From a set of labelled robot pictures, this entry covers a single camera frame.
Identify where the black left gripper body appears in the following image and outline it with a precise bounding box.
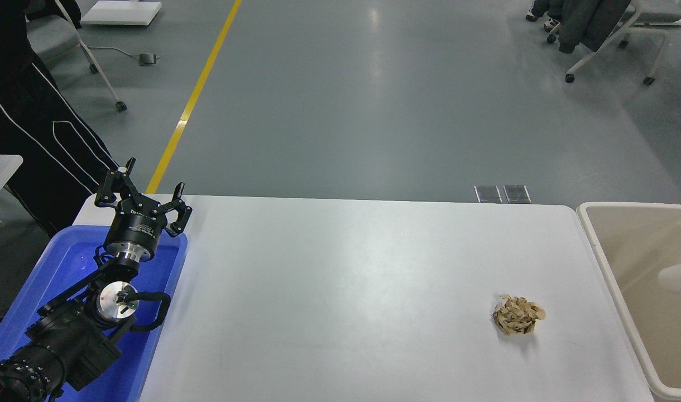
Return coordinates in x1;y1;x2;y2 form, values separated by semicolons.
104;202;169;250

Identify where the white paper cup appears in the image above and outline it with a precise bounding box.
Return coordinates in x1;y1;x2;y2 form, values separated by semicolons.
657;260;681;294

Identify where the blue plastic tray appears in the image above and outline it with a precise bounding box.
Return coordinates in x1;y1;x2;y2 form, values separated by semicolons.
0;225;188;402

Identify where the person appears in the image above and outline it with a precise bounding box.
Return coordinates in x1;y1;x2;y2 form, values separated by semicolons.
525;0;562;31
0;0;119;238

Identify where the grey office chair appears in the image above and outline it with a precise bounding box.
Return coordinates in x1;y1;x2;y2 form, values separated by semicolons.
25;0;127;112

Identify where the white flat platform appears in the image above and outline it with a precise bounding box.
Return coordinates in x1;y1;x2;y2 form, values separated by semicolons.
81;0;162;26

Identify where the crumpled tan paper ball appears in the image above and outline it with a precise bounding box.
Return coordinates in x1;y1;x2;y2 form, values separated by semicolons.
491;295;546;337

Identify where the dark jacket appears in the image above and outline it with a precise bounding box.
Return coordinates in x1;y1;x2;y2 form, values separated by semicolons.
558;0;631;55

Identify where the large pale plastic bin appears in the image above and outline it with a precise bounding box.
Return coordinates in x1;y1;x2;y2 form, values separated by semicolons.
576;202;681;402

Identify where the white frame office chair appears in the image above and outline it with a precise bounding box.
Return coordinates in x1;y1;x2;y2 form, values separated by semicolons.
546;0;681;86

